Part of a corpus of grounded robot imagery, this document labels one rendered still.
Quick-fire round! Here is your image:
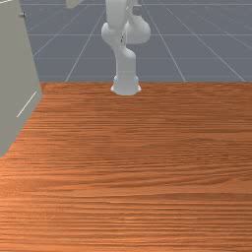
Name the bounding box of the pale grey cabinet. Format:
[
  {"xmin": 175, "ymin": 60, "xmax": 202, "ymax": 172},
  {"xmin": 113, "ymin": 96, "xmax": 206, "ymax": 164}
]
[{"xmin": 0, "ymin": 0, "xmax": 44, "ymax": 158}]

